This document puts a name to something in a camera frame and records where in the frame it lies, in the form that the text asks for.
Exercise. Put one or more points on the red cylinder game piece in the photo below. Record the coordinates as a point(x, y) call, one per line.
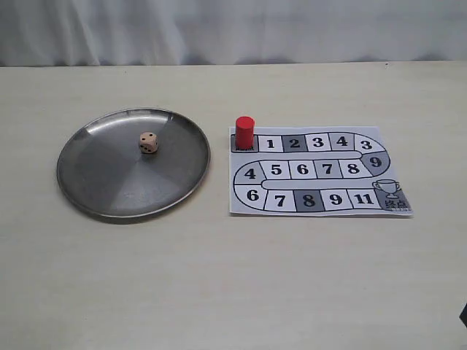
point(244, 134)

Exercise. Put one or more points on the wooden die with black pips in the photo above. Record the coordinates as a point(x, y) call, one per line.
point(148, 142)

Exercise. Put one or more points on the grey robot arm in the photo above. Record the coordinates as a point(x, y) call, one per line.
point(463, 316)

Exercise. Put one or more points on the printed paper game board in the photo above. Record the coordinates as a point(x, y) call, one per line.
point(314, 172)

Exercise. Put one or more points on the round stainless steel plate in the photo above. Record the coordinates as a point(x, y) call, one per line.
point(102, 172)

